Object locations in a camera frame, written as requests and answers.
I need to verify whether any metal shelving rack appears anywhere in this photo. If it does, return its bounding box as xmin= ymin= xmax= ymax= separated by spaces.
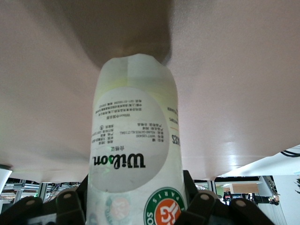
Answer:
xmin=0 ymin=178 xmax=88 ymax=205

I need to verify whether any clear Wilson tennis ball can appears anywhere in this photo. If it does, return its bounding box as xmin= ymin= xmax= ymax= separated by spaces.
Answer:
xmin=85 ymin=53 xmax=188 ymax=225

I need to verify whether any brown wooden box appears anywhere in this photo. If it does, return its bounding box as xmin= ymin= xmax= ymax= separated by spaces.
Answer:
xmin=228 ymin=183 xmax=260 ymax=195

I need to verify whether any plain yellow tennis ball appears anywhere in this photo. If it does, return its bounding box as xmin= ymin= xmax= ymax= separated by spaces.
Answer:
xmin=96 ymin=77 xmax=178 ymax=100

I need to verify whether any grey metal beam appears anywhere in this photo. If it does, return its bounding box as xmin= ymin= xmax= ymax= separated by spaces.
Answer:
xmin=259 ymin=175 xmax=281 ymax=203

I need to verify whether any black cable bundle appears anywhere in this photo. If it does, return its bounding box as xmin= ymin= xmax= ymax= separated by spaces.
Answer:
xmin=280 ymin=150 xmax=300 ymax=158

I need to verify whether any green plant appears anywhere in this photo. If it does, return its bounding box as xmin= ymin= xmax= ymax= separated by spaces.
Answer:
xmin=292 ymin=174 xmax=300 ymax=195

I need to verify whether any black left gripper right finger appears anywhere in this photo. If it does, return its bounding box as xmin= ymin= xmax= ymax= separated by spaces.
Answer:
xmin=182 ymin=170 xmax=277 ymax=225

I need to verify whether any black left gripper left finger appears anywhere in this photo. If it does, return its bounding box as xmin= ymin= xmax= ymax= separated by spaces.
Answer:
xmin=0 ymin=174 xmax=90 ymax=225

